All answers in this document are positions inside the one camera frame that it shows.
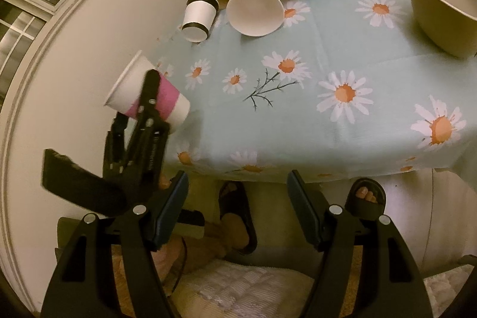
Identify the red band paper cup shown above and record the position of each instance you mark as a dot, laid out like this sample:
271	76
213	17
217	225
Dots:
255	10

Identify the black band paper cup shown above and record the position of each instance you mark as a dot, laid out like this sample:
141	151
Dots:
199	14

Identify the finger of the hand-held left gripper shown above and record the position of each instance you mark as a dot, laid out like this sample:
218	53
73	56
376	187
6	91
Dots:
119	139
150	90

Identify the pink band paper cup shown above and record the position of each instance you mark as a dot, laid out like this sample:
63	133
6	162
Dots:
169	102

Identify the white quilted cushion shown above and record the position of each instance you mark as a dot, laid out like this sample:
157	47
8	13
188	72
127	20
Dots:
242	288

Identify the black slipper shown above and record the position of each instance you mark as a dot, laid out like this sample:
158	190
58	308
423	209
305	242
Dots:
367	206
238	202

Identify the daisy print tablecloth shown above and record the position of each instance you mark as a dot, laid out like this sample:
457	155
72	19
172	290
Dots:
320	53

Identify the beige bowl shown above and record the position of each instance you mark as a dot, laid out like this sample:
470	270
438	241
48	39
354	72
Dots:
443	27

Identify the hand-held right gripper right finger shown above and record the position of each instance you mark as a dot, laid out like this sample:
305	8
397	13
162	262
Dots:
303	210

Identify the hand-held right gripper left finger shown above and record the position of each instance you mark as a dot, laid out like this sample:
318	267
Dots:
171	208

